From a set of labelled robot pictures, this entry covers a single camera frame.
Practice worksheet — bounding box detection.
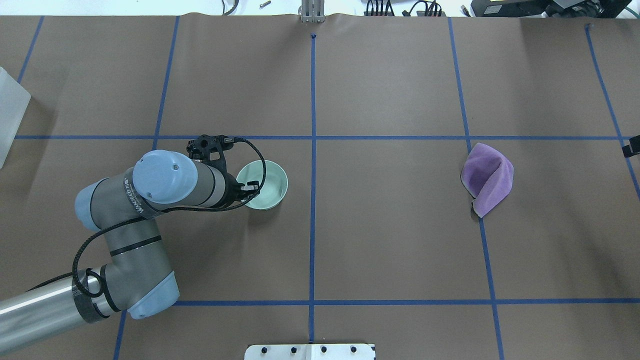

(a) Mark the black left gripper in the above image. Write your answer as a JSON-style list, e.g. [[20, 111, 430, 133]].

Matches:
[[226, 173, 259, 207]]

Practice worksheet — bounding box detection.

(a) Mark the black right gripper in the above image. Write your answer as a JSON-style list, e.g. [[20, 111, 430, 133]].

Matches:
[[622, 135, 640, 158]]

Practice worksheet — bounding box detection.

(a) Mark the mint green bowl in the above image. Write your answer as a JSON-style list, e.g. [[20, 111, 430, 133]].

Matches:
[[237, 160, 289, 210]]

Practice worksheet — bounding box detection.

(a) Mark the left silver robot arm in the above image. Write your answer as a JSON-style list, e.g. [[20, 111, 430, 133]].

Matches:
[[1, 149, 263, 355]]

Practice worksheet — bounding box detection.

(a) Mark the clear plastic storage box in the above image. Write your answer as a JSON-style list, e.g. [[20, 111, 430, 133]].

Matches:
[[0, 68, 32, 167]]

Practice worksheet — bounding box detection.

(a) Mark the purple cloth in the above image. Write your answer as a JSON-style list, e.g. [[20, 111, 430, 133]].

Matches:
[[461, 142, 515, 219]]

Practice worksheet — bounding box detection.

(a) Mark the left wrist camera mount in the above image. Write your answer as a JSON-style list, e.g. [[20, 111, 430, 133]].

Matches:
[[186, 134, 235, 173]]

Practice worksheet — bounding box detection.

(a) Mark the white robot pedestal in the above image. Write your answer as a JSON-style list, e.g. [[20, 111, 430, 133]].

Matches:
[[244, 342, 377, 360]]

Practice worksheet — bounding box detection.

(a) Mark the aluminium frame post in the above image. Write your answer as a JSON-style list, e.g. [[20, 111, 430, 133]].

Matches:
[[298, 0, 326, 24]]

